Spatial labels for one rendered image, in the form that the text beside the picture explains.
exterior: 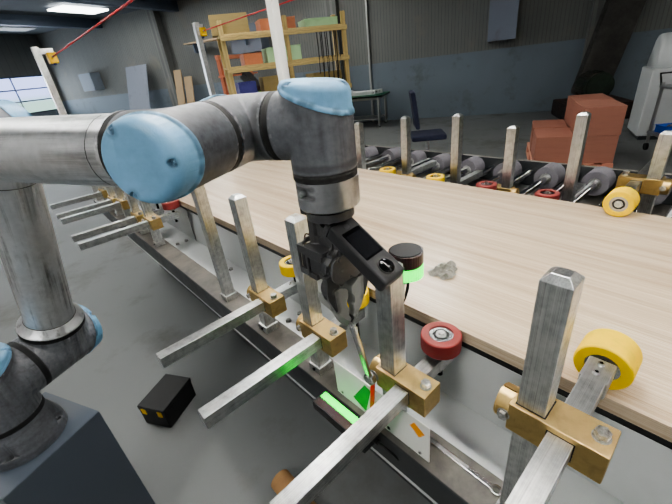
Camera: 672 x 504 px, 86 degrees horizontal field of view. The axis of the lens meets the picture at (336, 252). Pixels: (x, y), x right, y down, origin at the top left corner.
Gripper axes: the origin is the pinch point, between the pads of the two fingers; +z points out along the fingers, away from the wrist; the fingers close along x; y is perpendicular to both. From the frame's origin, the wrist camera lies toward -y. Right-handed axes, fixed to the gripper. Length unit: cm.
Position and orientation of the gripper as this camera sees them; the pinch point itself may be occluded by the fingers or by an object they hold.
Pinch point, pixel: (351, 320)
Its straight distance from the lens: 61.6
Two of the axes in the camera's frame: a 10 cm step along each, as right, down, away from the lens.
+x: -7.3, 3.9, -5.7
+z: 1.0, 8.8, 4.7
